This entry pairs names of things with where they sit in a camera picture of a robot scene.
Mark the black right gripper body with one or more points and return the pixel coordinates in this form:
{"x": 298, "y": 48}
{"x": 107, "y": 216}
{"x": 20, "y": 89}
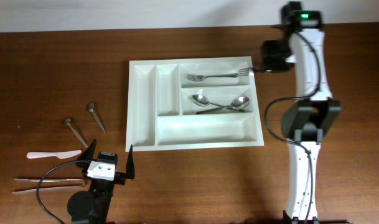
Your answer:
{"x": 272, "y": 53}

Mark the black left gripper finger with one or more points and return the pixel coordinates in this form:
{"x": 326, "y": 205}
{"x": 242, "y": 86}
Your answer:
{"x": 130, "y": 168}
{"x": 87, "y": 155}

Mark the metal fork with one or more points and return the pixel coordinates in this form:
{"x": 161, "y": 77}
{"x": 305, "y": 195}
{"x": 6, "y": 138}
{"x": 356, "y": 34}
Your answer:
{"x": 250, "y": 71}
{"x": 200, "y": 78}

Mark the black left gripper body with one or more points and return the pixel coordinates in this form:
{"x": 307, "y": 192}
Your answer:
{"x": 102, "y": 184}

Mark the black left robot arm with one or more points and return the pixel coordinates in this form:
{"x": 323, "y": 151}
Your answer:
{"x": 92, "y": 205}

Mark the small metal teaspoon right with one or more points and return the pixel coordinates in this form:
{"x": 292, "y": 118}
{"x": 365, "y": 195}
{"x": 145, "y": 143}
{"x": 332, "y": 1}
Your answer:
{"x": 92, "y": 110}

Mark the pink plastic knife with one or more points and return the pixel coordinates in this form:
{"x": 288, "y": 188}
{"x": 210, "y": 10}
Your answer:
{"x": 60, "y": 155}

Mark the small metal teaspoon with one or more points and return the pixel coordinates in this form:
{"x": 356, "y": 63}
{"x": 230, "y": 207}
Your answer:
{"x": 68, "y": 122}
{"x": 92, "y": 110}

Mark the small metal teaspoon left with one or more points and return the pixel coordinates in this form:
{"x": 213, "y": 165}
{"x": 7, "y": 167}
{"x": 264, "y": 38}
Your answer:
{"x": 68, "y": 122}

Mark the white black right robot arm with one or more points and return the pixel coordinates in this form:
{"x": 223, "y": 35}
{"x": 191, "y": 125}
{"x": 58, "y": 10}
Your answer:
{"x": 308, "y": 120}

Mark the white plastic cutlery tray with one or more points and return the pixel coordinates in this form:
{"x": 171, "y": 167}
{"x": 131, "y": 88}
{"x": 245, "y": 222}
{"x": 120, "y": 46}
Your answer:
{"x": 161, "y": 116}

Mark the metal spoon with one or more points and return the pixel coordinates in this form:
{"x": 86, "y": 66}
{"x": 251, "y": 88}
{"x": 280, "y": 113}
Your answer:
{"x": 238, "y": 104}
{"x": 203, "y": 101}

